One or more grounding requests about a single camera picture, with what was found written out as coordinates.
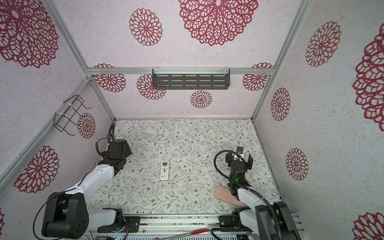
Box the grey slotted wall shelf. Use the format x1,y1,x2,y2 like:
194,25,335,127
152,69,231,90

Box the black corrugated right cable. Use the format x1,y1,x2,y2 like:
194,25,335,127
213,149,283,240

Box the red handled tongs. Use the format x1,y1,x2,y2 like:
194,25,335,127
162,229,210,240

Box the pink rounded case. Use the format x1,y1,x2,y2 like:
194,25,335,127
214,186,246,207

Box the black corrugated left cable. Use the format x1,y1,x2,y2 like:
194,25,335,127
95,122,116,157

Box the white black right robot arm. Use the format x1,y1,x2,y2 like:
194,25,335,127
226,151,302,240

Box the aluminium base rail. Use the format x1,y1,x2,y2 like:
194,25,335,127
86,214,304,240

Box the white universal AC remote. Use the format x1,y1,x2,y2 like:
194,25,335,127
160,161,170,181

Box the black corrugated cable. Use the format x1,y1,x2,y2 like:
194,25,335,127
95,122,116,157
213,149,283,240

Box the black wire wall rack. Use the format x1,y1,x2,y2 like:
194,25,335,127
53,95,91,136

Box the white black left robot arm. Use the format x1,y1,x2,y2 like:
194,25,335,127
41,139,132,239

